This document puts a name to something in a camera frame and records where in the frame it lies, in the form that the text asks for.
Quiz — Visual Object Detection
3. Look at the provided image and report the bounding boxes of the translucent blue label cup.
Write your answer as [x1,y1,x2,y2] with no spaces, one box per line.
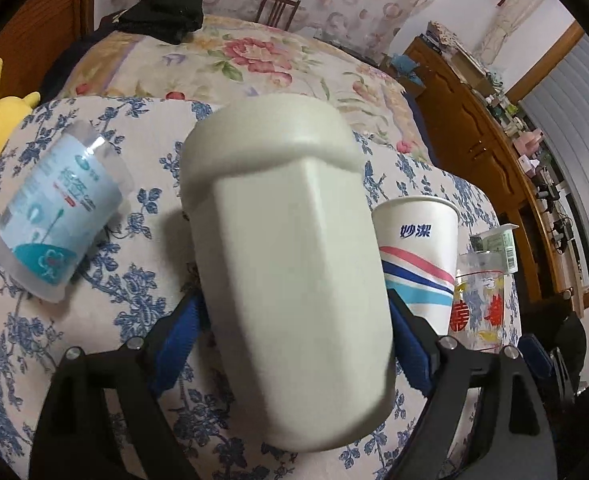
[0,122,134,304]

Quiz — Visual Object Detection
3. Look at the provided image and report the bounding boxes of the black bag on bed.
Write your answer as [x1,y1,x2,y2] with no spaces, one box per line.
[98,0,204,44]

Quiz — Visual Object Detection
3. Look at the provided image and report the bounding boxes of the grey window blind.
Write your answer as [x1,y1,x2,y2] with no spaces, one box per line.
[520,36,589,251]

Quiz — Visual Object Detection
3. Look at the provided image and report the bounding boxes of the brown louvered wardrobe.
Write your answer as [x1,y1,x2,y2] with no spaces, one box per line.
[0,0,95,98]

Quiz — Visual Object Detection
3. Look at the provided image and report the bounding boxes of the striped white paper cup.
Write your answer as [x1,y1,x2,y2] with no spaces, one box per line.
[372,196,459,336]

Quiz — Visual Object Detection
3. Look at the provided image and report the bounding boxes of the cardboard box on cabinet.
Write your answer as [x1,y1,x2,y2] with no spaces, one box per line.
[450,51,494,98]

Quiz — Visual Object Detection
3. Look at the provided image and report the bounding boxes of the dark wooden chair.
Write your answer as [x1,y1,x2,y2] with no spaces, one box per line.
[254,0,301,32]

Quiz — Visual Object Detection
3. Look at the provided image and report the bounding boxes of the green label white jar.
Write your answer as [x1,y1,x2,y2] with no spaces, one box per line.
[470,223,519,274]

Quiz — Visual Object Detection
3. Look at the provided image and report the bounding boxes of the pink floral bed quilt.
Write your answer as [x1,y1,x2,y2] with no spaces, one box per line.
[57,15,431,162]

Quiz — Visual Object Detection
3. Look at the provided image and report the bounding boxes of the blue bag in box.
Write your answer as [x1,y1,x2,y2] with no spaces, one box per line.
[390,54,423,86]

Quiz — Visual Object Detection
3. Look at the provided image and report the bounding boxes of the wooden sideboard cabinet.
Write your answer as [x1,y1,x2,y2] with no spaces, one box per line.
[405,36,584,314]

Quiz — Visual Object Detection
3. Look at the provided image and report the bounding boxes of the clear glass red flowers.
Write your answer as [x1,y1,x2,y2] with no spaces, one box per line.
[449,252,504,353]

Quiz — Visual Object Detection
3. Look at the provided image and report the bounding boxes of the beige tied side curtain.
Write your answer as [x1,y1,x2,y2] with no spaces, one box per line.
[477,0,544,66]

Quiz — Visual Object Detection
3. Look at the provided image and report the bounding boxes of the cream white tumbler cup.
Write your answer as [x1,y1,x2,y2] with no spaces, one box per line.
[180,94,395,452]

